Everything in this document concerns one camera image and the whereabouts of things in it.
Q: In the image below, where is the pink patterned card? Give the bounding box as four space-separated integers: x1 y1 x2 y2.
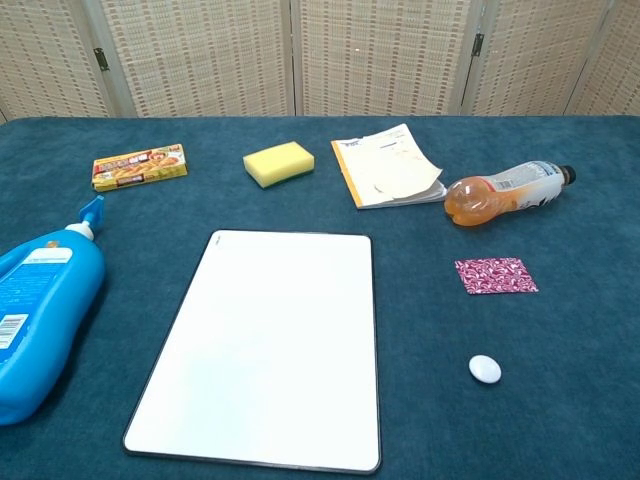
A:
454 257 540 296

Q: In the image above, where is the small white round puck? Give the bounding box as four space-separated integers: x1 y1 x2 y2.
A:
468 354 503 385

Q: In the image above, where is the yellow sponge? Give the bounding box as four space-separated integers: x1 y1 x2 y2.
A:
242 141 316 191

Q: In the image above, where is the cream notebook with orange spine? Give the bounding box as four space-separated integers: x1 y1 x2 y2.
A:
330 123 448 211

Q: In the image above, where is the white cutting board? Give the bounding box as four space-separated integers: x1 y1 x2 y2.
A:
122 229 382 474

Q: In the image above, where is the orange drink plastic bottle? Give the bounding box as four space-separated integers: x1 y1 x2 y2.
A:
444 160 578 227

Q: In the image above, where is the yellow curry box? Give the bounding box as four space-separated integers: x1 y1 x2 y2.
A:
91 143 190 193

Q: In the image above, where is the woven folding screen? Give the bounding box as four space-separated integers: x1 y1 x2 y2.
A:
0 0 640 124

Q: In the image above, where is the teal tablecloth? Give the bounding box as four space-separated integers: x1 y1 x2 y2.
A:
0 115 640 480

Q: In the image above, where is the blue detergent pump bottle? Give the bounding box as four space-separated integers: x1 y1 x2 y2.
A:
0 194 107 426

